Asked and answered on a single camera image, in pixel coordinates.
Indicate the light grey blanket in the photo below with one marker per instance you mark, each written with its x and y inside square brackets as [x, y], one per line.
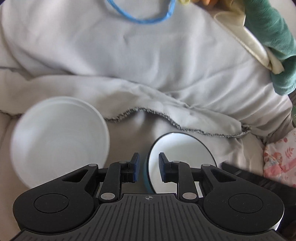
[115, 58]

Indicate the beige bed sheet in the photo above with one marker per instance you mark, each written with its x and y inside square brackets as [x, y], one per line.
[143, 129]

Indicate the white plastic bowl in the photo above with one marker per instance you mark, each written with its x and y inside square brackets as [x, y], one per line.
[57, 139]

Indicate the pink floral cloth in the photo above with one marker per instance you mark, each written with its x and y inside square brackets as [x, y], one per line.
[277, 162]

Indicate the green fleece cloth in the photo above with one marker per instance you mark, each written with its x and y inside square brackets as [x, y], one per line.
[272, 27]

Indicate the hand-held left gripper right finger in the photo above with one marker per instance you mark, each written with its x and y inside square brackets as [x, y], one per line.
[163, 167]

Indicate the blue elastic loop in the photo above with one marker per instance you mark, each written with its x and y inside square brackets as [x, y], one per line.
[138, 21]

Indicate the cream satin cloth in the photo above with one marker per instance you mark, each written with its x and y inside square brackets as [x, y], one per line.
[245, 39]

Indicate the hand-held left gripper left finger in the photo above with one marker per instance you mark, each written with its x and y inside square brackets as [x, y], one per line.
[136, 167]

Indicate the blue bowl with white inside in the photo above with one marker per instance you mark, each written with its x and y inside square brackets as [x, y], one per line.
[180, 148]

